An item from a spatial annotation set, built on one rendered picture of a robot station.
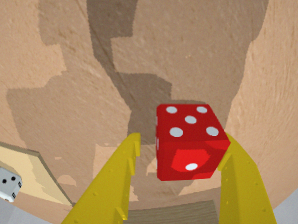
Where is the white die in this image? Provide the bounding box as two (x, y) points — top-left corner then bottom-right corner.
(0, 167), (23, 202)

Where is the red die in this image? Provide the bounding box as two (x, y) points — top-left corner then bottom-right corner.
(156, 104), (231, 181)

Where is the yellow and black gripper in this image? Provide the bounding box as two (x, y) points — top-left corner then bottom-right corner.
(61, 132), (277, 224)

